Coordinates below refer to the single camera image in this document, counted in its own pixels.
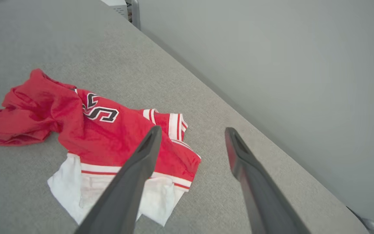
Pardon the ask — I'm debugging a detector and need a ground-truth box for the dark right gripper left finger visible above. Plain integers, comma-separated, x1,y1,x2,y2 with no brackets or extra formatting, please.
75,126,163,234

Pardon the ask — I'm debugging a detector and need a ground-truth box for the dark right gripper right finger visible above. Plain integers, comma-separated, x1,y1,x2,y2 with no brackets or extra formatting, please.
225,127,311,234

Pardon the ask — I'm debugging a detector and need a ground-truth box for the red basketball jersey white trim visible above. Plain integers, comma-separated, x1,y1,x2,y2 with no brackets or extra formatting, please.
0,68,202,227

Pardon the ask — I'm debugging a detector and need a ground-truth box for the grey fabric sofa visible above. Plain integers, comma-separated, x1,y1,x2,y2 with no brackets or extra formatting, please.
0,0,369,234

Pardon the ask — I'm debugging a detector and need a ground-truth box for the white metal equipment box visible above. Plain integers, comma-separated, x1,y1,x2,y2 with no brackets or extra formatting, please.
102,0,129,21

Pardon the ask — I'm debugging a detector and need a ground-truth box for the grey metal partition post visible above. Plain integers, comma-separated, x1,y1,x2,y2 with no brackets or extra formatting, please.
127,0,141,30

